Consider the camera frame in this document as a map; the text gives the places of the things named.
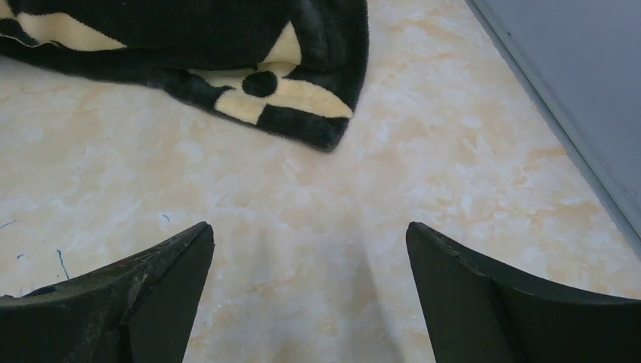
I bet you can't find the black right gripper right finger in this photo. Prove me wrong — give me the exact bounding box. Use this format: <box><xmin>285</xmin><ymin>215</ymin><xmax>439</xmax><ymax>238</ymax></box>
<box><xmin>406</xmin><ymin>222</ymin><xmax>640</xmax><ymax>362</ymax></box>

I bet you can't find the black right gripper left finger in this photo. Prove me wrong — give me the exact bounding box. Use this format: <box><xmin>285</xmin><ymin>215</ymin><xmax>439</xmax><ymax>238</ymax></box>
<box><xmin>1</xmin><ymin>222</ymin><xmax>215</xmax><ymax>362</ymax></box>

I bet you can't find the black cream patterned blanket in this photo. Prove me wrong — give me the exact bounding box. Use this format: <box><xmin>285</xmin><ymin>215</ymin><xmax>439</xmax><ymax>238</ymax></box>
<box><xmin>1</xmin><ymin>1</ymin><xmax>369</xmax><ymax>151</ymax></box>

